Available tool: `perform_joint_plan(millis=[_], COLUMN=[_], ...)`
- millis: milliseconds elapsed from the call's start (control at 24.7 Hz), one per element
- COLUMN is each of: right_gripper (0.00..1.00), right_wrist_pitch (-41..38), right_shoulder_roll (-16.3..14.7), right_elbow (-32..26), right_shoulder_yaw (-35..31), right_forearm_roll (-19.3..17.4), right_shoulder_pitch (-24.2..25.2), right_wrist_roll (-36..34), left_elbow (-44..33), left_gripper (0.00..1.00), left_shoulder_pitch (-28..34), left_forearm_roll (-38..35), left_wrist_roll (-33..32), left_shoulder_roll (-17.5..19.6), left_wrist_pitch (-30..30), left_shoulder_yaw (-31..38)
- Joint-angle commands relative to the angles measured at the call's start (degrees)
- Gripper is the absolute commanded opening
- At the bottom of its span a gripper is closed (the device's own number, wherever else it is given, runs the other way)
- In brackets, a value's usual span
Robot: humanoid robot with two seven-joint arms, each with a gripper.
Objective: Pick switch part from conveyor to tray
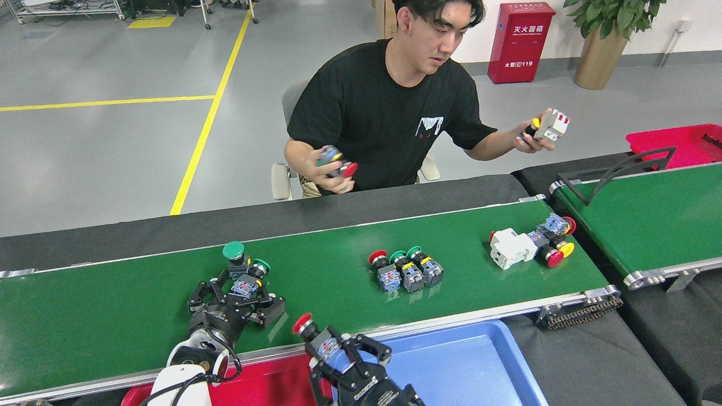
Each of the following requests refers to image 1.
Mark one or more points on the grey office chair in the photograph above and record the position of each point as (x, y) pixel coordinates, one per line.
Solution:
(280, 180)

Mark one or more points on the short green conveyor belt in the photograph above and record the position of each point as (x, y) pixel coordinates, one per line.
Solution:
(648, 220)

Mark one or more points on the white wall socket with conduit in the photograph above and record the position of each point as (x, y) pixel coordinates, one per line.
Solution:
(684, 25)

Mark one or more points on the person's left hand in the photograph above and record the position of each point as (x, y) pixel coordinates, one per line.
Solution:
(536, 145)

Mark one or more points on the white circuit breaker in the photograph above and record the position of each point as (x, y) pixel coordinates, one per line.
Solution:
(551, 125)
(510, 249)

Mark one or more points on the red fire extinguisher box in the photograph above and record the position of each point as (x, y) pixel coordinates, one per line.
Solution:
(522, 42)

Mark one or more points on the red plastic bin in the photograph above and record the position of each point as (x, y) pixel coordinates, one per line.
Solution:
(665, 141)

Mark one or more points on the black conveyor guide bracket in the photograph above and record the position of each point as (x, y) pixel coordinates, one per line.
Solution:
(573, 193)

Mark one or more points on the metal equipment cart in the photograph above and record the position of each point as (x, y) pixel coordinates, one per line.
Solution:
(62, 8)

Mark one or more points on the person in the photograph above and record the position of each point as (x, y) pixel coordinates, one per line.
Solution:
(383, 113)

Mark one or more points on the green push button switch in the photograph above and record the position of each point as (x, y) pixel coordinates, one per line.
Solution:
(246, 286)
(330, 153)
(413, 280)
(233, 250)
(433, 273)

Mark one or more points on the large black table cloth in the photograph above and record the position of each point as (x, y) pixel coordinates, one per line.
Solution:
(225, 220)

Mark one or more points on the brown cardboard box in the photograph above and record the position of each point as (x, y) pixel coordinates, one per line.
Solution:
(386, 20)

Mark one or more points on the blue plastic tray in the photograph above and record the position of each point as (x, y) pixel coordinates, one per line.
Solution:
(462, 366)

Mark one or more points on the long green conveyor belt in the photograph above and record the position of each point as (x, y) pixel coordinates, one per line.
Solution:
(113, 316)

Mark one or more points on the red plastic tray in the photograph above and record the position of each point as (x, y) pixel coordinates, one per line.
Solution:
(271, 383)

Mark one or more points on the person's right hand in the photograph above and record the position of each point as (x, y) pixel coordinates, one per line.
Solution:
(333, 183)

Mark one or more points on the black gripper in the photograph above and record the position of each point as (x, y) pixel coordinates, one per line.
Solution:
(372, 395)
(220, 322)

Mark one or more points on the green leafy plant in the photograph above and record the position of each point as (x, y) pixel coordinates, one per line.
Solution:
(615, 14)

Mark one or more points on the white stand on wheels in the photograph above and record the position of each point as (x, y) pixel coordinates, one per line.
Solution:
(205, 17)

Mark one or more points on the small black plastic part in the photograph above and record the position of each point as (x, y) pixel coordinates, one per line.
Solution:
(712, 140)

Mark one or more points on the person's right forearm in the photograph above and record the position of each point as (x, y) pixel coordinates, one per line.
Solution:
(296, 163)

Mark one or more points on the person's left forearm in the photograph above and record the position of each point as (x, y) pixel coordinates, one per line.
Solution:
(496, 148)

